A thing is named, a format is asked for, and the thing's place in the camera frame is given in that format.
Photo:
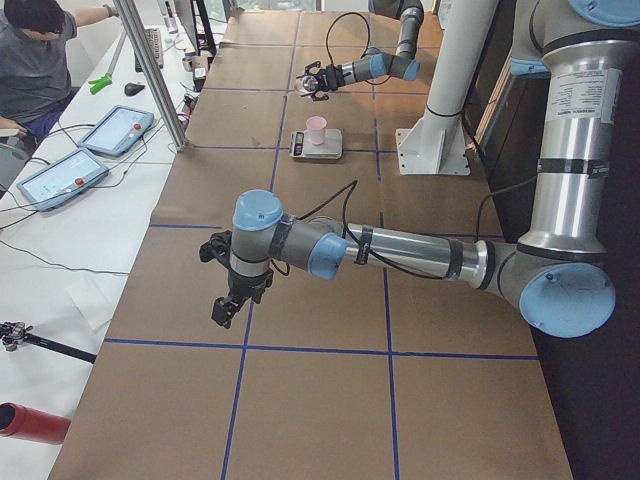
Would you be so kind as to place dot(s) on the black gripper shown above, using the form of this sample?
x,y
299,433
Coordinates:
x,y
334,74
244,285

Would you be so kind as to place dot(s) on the pink plastic cup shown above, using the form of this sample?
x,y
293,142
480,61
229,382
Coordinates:
x,y
316,129

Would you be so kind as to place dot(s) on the clear glass sauce bottle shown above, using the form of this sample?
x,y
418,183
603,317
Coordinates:
x,y
306,84

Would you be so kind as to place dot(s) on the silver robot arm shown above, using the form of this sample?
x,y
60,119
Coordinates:
x,y
395,50
552,275

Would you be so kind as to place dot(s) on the silver digital kitchen scale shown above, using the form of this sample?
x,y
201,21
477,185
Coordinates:
x,y
330,149

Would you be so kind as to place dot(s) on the black keyboard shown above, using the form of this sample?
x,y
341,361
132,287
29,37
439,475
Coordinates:
x,y
153,39

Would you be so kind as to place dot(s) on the black computer mouse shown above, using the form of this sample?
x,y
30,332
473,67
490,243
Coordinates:
x,y
131,89

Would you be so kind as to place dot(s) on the blue teach pendant far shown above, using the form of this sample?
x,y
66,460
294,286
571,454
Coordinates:
x,y
117,131

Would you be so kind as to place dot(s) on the blue teach pendant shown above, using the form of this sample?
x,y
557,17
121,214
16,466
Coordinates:
x,y
117,131
63,180

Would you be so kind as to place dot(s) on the blue teach pendant near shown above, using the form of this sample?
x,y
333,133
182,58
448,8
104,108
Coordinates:
x,y
63,180

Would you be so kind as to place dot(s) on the black tripod rod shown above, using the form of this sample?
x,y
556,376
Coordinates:
x,y
16,334

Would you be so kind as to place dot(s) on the red cylinder tube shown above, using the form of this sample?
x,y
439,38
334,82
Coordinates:
x,y
25,423

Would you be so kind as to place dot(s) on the seated person grey shirt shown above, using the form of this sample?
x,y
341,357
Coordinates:
x,y
36,84

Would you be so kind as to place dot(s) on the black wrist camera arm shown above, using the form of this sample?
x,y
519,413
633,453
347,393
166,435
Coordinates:
x,y
218,248

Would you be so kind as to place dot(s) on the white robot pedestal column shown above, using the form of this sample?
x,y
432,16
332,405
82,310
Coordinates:
x,y
435,145

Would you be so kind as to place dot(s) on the aluminium frame post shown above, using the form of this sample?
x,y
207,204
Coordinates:
x,y
134,28

